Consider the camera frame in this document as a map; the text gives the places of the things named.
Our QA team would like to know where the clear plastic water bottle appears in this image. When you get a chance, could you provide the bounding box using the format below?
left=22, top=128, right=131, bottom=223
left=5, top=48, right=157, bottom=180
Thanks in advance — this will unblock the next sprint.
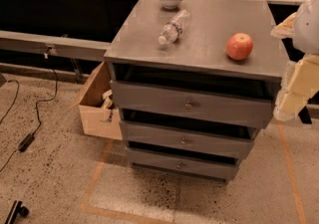
left=158, top=10, right=191, bottom=45

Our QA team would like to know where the grey wooden drawer cabinet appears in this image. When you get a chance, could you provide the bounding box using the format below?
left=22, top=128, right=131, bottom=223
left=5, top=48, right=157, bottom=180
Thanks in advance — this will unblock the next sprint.
left=105, top=0, right=288, bottom=181

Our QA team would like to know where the grey bottom drawer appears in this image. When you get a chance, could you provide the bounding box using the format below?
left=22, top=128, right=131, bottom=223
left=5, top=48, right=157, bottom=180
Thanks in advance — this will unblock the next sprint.
left=127, top=147, right=238, bottom=180

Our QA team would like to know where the open cardboard box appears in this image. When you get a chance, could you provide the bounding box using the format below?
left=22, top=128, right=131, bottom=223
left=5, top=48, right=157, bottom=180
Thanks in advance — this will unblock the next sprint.
left=70, top=62, right=122, bottom=140

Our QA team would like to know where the black caster wheel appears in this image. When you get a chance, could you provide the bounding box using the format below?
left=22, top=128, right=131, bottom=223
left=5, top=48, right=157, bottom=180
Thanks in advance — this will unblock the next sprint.
left=5, top=200, right=29, bottom=224

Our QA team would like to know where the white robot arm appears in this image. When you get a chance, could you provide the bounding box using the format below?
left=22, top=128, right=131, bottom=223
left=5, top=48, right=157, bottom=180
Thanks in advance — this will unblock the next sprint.
left=271, top=0, right=319, bottom=121

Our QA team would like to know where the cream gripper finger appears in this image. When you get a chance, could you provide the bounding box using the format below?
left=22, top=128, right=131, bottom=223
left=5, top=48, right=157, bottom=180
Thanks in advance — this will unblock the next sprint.
left=270, top=13, right=296, bottom=39
left=273, top=54, right=319, bottom=121

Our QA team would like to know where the grey top drawer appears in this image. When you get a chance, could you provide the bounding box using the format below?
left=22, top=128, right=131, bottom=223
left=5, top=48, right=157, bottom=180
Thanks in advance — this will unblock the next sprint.
left=111, top=81, right=272, bottom=128

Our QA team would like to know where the black power adapter with cable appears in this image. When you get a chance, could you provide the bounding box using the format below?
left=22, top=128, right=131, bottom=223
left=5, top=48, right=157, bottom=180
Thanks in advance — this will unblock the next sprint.
left=0, top=44, right=59, bottom=173

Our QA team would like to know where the red apple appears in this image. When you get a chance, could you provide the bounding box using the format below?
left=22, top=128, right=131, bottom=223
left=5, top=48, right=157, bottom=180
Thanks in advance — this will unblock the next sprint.
left=226, top=33, right=253, bottom=61

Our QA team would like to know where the grey drawer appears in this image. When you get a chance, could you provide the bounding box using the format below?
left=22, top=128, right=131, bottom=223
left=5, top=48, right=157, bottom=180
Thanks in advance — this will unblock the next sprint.
left=127, top=147, right=238, bottom=180
left=120, top=120, right=254, bottom=159
left=111, top=81, right=272, bottom=128

